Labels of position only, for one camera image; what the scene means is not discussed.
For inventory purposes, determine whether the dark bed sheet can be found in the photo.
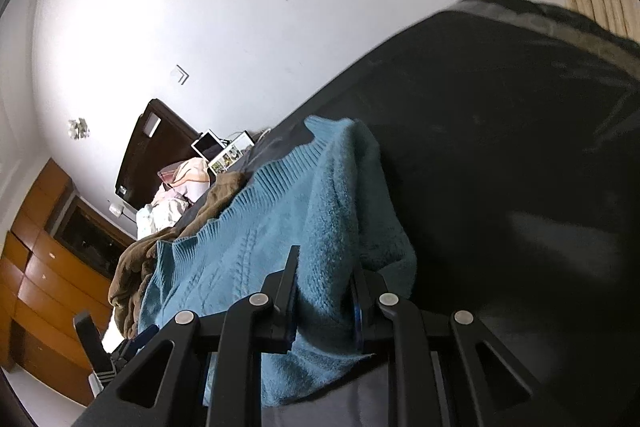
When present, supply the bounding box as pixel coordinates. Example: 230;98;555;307
175;0;640;427

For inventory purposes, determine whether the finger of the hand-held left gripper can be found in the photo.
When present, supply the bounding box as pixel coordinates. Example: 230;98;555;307
120;324;161;359

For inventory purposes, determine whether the white framed tablet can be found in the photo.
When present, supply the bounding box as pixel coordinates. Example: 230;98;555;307
191;130;224;161

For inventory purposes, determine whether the pale floral cloth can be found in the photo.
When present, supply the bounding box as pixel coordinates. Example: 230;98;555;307
136;198;190;240

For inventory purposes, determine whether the peach pink plush cloth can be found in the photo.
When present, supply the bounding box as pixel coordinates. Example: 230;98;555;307
157;158;212;204

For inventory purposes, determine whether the blue knit sweater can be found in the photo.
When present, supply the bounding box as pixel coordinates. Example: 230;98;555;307
137;116;418;408

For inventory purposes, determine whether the dark brown headboard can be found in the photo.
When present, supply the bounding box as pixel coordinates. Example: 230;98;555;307
115;98;202;208

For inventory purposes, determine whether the brown fuzzy garment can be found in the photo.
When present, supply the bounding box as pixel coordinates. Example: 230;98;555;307
109;171;251;341

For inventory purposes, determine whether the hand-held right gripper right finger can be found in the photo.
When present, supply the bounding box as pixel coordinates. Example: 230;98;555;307
348;264;557;427

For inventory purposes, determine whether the printed picture box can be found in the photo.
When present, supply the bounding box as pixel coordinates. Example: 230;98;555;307
206;132;258;176

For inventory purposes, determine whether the wooden wardrobe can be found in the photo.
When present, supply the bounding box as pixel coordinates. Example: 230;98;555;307
0;158;139;408

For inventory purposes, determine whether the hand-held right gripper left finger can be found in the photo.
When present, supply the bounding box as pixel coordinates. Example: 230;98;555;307
75;245;301;427

